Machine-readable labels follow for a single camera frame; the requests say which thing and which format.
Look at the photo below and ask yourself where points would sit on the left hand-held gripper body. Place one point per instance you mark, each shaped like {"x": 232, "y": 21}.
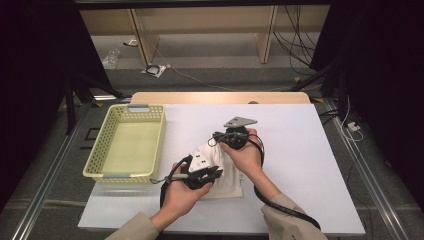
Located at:
{"x": 199, "y": 161}

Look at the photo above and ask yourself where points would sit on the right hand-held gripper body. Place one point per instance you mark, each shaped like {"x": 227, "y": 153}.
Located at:
{"x": 238, "y": 138}

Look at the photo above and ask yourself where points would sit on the white baby shirt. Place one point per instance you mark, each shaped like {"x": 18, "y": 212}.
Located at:
{"x": 230, "y": 180}

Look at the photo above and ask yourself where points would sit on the pale green plastic basket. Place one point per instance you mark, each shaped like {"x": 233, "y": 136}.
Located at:
{"x": 130, "y": 146}

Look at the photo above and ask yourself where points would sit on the person's right hand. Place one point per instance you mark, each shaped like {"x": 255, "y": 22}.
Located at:
{"x": 248, "y": 158}

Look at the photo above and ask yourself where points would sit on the person's left hand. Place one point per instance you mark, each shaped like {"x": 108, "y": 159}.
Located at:
{"x": 181, "y": 200}

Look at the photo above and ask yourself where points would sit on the white table sheet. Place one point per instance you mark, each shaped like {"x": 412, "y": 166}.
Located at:
{"x": 300, "y": 166}

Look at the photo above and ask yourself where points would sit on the black metal stand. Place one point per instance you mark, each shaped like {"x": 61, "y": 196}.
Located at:
{"x": 70, "y": 103}
{"x": 313, "y": 78}

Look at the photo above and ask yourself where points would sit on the beige wooden desk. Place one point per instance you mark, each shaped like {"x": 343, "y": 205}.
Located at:
{"x": 206, "y": 20}

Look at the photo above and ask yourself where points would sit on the clear plastic bag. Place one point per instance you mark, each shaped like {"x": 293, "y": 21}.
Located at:
{"x": 111, "y": 58}

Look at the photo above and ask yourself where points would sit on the small plastic packet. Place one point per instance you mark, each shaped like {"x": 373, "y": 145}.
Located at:
{"x": 130, "y": 42}

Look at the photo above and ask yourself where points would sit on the black curtain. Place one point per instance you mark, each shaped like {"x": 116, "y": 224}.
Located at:
{"x": 383, "y": 66}
{"x": 33, "y": 83}

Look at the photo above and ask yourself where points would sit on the metal floor rail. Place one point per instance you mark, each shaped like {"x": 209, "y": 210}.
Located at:
{"x": 370, "y": 180}
{"x": 50, "y": 173}

